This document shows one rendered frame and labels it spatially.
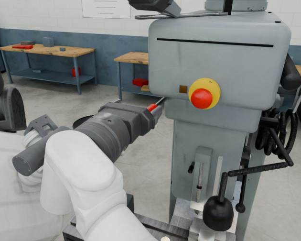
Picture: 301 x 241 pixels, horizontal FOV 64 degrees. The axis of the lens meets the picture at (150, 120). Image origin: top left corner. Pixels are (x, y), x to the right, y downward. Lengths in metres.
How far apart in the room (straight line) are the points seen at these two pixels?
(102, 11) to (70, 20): 0.89
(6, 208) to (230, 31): 0.50
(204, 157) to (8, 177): 0.46
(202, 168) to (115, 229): 0.44
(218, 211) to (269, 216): 2.22
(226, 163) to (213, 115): 0.17
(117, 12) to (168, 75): 5.10
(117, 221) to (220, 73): 0.32
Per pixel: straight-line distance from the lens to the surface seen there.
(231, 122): 0.62
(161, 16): 0.53
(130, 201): 1.13
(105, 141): 0.38
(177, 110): 0.63
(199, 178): 0.72
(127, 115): 0.46
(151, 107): 0.53
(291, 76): 0.51
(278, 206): 2.96
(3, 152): 0.58
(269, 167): 0.62
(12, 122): 0.65
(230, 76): 0.48
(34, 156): 0.38
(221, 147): 0.70
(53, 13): 6.57
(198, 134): 0.69
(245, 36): 0.47
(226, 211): 0.61
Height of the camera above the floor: 1.93
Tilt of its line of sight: 27 degrees down
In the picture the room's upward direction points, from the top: straight up
